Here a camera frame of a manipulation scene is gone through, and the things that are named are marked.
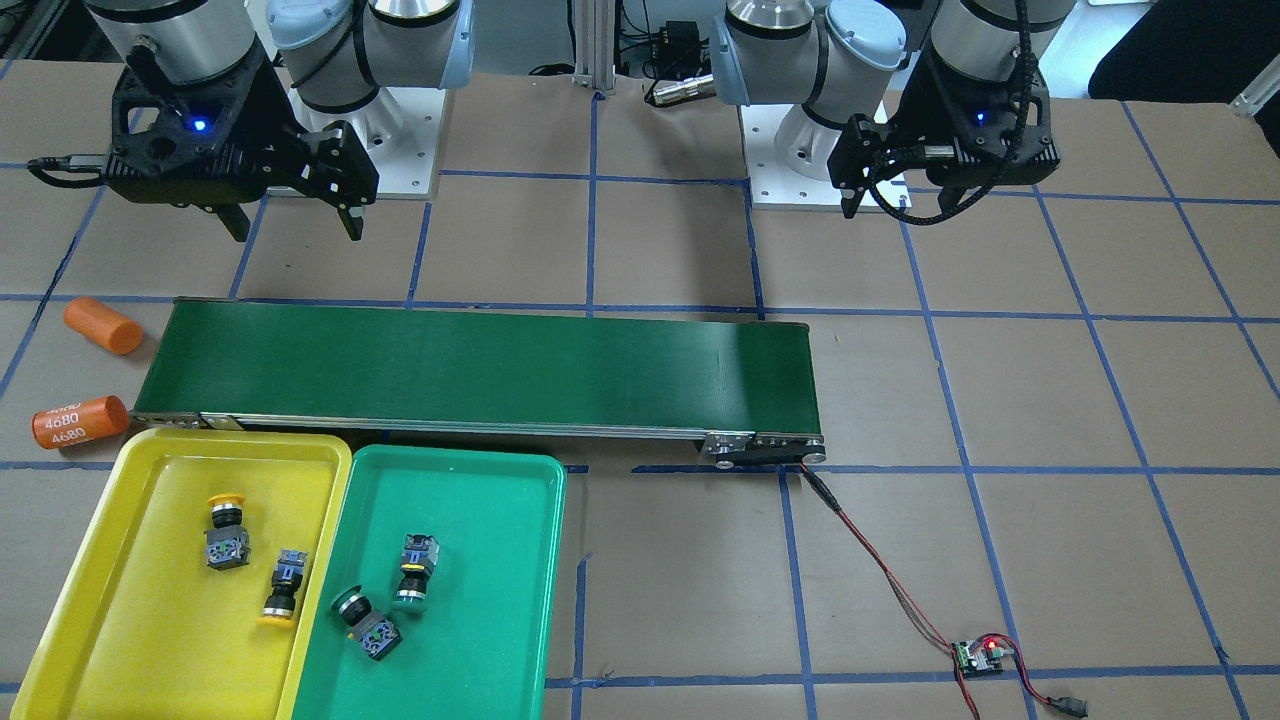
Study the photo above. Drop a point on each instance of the plain orange cylinder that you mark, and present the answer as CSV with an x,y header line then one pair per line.
x,y
103,326

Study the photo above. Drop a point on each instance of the orange cylinder with 4680 print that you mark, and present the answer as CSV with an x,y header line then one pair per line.
x,y
75,424

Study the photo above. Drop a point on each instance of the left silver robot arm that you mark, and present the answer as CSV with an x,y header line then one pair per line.
x,y
849,58

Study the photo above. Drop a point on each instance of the yellow plastic tray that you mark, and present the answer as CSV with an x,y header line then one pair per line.
x,y
142,629

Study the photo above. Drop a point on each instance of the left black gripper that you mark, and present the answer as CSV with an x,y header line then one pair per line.
x,y
908,122

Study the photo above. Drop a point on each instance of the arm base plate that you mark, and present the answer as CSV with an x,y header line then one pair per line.
x,y
786,153
400,140

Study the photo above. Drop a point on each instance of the small green circuit board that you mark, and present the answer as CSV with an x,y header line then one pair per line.
x,y
984,656

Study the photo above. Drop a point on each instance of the yellow push button switch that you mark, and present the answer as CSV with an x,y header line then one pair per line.
x,y
227,543
286,581

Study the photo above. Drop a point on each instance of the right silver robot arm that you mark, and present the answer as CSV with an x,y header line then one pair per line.
x,y
336,54

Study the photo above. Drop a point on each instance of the green conveyor belt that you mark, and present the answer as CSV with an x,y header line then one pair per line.
x,y
743,392

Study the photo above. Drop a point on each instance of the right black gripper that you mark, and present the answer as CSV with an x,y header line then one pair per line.
x,y
268,106

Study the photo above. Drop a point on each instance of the aluminium frame post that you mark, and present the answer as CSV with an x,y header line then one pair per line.
x,y
594,37

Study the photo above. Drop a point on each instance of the green push button switch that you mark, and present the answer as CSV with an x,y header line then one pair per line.
x,y
377,635
417,563

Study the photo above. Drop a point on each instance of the green plastic tray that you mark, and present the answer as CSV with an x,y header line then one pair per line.
x,y
480,649

